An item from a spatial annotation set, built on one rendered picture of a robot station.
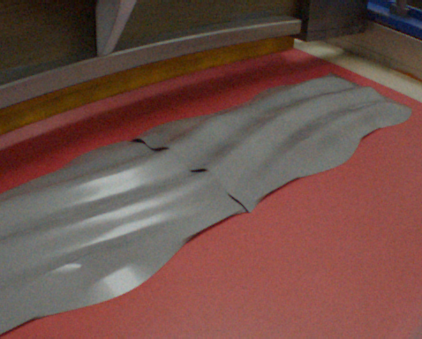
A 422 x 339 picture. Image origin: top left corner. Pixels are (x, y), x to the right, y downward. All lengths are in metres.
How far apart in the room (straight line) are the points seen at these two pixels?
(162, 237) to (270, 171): 0.06
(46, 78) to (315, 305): 0.13
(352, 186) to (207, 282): 0.09
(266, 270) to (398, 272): 0.05
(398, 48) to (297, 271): 0.28
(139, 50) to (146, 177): 0.06
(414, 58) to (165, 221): 0.29
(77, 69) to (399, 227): 0.15
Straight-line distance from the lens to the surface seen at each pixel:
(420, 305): 0.17
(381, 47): 0.43
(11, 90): 0.20
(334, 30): 0.38
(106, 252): 0.16
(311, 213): 0.20
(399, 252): 0.19
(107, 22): 0.22
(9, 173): 0.22
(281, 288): 0.16
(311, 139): 0.24
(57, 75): 0.21
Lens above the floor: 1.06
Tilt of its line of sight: 30 degrees down
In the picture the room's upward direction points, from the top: 6 degrees clockwise
